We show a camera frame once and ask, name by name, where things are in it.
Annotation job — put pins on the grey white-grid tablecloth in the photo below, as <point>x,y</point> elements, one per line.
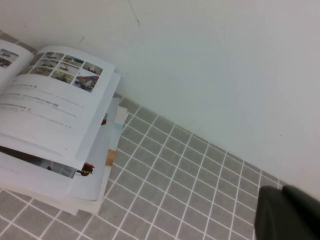
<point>175,187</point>

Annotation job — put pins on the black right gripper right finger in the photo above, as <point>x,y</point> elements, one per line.
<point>305,200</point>

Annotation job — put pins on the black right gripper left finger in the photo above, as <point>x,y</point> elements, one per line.
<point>277,217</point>

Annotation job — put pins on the white product booklet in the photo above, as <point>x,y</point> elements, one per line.
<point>50,112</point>

